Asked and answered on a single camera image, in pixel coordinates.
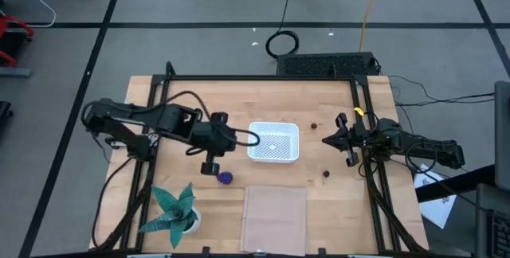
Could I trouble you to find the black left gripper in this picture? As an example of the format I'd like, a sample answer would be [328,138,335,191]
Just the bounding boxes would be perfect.
[190,112,239,175]

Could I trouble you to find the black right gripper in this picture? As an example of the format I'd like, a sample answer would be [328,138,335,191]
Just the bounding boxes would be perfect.
[321,112,370,168]

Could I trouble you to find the purple grape bunch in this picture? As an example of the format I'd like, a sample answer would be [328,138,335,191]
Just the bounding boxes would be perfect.
[216,170,234,186]

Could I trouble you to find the white perforated plastic basket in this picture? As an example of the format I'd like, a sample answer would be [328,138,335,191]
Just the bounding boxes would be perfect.
[247,121,300,164]

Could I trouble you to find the black perforated computer case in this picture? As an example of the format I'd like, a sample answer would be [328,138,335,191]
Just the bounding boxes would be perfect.
[276,52,379,77]

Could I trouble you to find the white plant pot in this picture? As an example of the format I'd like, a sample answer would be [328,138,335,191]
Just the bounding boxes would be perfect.
[181,205,202,235]

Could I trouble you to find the green leafy plant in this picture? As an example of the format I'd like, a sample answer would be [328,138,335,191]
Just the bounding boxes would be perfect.
[138,182,199,250]

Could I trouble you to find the pink folded cloth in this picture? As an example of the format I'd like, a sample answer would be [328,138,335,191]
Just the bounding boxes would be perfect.
[240,186,308,257]

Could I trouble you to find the white printed paper sheet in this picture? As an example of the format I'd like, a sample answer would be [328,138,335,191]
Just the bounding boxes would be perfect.
[413,163,458,230]

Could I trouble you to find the black metal bar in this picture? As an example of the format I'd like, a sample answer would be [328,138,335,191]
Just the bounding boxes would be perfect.
[415,164,496,204]

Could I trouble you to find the grey metal cabinet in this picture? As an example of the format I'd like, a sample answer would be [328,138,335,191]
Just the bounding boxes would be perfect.
[493,80,510,194]

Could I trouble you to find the grey equipment case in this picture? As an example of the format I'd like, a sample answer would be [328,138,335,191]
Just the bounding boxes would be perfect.
[475,183,510,258]

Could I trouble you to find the black chair base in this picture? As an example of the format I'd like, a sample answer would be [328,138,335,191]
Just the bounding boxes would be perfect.
[0,100,14,131]

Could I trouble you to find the red tube cart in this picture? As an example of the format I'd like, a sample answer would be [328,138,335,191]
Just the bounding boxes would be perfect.
[0,9,36,79]

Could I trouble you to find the black aluminium table frame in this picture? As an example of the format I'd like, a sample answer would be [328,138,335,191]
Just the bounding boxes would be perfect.
[89,61,430,258]

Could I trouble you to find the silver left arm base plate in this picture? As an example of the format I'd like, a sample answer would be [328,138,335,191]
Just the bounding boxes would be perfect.
[105,132,160,150]

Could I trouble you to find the thin black cables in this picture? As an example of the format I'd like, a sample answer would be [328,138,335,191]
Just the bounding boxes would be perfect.
[388,74,496,108]

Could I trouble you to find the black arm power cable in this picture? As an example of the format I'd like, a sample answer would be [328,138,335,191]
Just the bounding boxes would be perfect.
[91,156,135,249]

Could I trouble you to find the yellow cable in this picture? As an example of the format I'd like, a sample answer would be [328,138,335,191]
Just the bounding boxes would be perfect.
[358,0,386,53]

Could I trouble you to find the black coiled floor cable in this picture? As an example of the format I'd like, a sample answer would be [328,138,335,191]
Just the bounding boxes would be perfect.
[252,0,308,59]

